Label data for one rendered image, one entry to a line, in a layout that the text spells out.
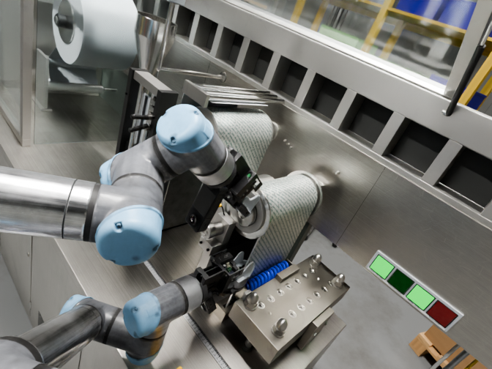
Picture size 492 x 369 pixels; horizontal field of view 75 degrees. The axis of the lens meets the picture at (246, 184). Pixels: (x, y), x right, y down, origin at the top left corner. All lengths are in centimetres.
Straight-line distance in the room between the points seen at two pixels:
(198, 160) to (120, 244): 18
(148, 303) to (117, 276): 37
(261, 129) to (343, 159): 26
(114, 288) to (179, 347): 25
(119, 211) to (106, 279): 64
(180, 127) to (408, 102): 65
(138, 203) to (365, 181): 72
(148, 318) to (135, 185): 31
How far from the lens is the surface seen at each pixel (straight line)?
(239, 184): 64
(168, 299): 70
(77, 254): 110
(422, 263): 101
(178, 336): 95
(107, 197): 42
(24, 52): 143
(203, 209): 63
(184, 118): 48
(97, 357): 117
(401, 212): 98
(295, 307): 97
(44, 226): 43
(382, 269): 104
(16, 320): 208
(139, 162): 50
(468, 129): 93
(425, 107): 94
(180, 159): 50
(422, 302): 104
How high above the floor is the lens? 169
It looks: 28 degrees down
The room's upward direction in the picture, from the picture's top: 22 degrees clockwise
